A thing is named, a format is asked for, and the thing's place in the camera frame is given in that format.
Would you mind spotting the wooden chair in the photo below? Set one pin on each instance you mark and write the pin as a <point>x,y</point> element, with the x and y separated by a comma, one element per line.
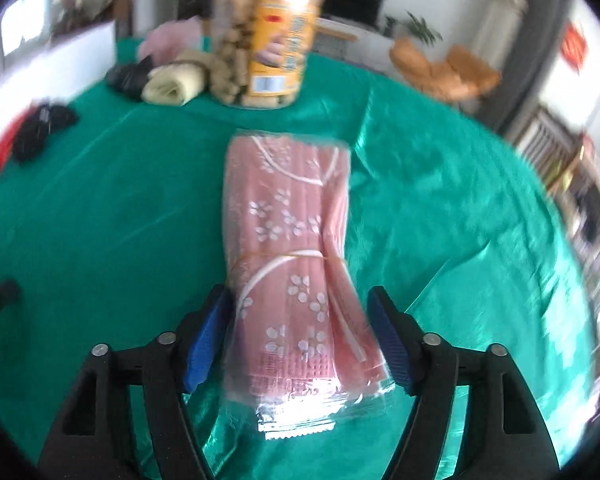
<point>545,140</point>

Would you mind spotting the green tablecloth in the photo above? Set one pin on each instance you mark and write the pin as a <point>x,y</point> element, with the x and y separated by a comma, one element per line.
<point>455,185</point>

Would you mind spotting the red wall hanging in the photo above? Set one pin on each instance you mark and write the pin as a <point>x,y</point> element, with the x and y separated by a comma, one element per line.
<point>574,47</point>

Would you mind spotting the white board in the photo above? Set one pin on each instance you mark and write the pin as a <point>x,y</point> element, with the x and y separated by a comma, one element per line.
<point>55,65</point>

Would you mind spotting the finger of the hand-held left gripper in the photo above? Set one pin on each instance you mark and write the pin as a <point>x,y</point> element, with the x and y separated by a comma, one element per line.
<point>0,294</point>

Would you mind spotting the red plastic packet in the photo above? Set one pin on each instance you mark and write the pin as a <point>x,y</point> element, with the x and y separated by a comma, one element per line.
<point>0,155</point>

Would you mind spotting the window curtain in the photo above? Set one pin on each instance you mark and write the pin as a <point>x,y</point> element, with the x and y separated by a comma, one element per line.
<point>500,15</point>

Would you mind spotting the orange chair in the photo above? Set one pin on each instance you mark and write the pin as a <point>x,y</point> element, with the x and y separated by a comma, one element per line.
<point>445,70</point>

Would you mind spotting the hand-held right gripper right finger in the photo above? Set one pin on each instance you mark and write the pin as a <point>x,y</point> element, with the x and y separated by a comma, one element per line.
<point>390,340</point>

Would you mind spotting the black television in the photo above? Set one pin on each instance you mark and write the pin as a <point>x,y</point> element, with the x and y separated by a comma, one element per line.
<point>355,0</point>

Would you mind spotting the large leafy potted plant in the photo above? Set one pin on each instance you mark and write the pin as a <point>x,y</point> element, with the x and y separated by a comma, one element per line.
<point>420,27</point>

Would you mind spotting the white television cabinet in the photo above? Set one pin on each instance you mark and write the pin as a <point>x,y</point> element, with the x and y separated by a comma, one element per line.
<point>365,45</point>

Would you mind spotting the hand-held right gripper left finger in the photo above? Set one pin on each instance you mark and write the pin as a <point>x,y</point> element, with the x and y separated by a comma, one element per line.
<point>205,340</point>

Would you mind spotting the cream rolled cloth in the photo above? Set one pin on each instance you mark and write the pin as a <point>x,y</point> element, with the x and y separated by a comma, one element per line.
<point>175,85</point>

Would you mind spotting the wooden side table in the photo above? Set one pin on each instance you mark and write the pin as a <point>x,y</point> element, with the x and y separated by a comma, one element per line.
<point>587,200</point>

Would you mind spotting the clear plastic snack jar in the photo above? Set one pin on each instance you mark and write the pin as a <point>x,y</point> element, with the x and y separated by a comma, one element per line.
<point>240,50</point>

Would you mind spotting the black beaded lace cloth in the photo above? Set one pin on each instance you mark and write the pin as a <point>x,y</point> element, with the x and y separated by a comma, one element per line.
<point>40,127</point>

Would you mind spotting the pink mesh bath sponge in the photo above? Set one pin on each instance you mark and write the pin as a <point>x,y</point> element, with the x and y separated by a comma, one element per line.
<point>170,35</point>

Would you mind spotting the pink floral cloth packet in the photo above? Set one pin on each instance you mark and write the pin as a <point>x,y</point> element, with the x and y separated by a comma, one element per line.
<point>280,240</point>

